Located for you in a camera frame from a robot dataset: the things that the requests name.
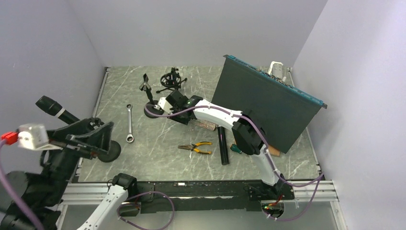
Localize black foam-head microphone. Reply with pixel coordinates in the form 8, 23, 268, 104
35, 95, 79, 125

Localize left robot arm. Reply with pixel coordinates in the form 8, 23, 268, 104
0, 118, 121, 230

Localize green handle screwdriver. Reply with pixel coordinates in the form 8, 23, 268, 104
230, 144, 242, 154

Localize black microphone silver grille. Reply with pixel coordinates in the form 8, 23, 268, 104
217, 126, 229, 165

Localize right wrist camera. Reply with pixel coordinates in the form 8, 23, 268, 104
158, 97, 172, 113

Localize black round-base shock mount stand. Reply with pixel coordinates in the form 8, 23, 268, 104
89, 117, 121, 163

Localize brown wooden block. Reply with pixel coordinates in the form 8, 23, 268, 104
268, 146, 281, 157

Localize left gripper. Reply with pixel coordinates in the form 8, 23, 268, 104
41, 117, 114, 203

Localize yellow black pliers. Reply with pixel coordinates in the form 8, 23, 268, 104
177, 141, 212, 155

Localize silver ratchet wrench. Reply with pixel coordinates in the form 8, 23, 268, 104
126, 104, 134, 143

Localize dark teal-edged board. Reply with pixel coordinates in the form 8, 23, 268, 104
212, 55, 327, 153

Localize black tripod shock mount stand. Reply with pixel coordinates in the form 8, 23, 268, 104
156, 67, 188, 93

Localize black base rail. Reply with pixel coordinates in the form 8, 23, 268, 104
63, 180, 337, 214

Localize white bracket behind board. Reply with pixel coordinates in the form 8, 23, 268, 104
268, 61, 283, 79

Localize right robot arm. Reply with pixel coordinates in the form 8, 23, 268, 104
158, 91, 292, 199

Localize black round-base clip stand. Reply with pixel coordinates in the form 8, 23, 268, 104
139, 73, 164, 118

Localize glitter microphone silver grille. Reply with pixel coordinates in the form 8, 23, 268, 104
193, 119, 216, 131

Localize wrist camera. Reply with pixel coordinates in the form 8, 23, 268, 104
158, 97, 172, 113
1, 123, 62, 151

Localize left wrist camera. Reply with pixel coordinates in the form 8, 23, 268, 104
1, 123, 62, 151

